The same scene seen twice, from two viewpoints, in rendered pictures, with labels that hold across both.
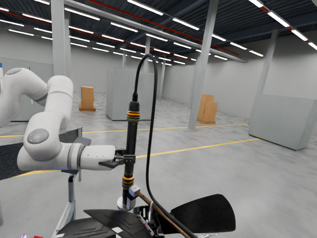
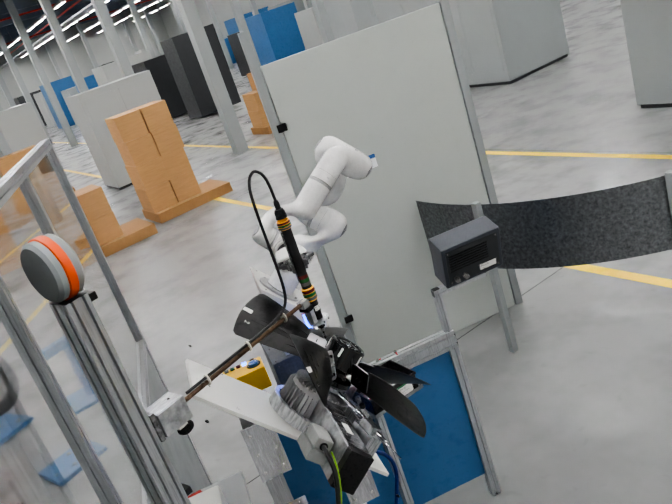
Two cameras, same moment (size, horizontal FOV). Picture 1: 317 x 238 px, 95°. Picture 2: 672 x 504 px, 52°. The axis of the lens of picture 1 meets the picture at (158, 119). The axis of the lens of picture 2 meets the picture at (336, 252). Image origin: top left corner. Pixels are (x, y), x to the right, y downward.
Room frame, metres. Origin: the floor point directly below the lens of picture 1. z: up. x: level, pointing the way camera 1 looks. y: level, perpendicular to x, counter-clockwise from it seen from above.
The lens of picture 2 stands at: (0.74, -1.97, 2.26)
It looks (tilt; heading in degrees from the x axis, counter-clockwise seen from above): 20 degrees down; 94
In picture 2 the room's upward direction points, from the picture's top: 19 degrees counter-clockwise
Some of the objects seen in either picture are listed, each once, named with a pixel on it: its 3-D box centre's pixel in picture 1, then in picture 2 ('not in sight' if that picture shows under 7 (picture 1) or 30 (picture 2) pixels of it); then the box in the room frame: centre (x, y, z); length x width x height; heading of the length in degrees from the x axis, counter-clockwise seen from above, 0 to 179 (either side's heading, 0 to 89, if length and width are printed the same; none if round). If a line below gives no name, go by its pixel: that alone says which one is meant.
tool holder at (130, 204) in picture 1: (128, 194); (313, 309); (0.47, 0.08, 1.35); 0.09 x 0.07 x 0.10; 49
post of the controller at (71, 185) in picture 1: (71, 189); (441, 310); (0.90, 0.57, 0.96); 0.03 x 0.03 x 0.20; 14
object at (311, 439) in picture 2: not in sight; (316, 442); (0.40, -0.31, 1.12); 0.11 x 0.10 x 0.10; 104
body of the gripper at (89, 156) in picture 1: (97, 156); (290, 256); (0.45, 0.19, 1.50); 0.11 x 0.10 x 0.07; 105
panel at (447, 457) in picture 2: not in sight; (382, 453); (0.48, 0.46, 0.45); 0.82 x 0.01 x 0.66; 14
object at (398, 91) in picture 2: not in sight; (395, 182); (0.95, 2.07, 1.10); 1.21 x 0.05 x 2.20; 14
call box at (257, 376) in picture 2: not in sight; (247, 380); (0.10, 0.36, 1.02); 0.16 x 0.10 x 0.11; 14
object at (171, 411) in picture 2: not in sight; (166, 415); (0.07, -0.39, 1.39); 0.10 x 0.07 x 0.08; 49
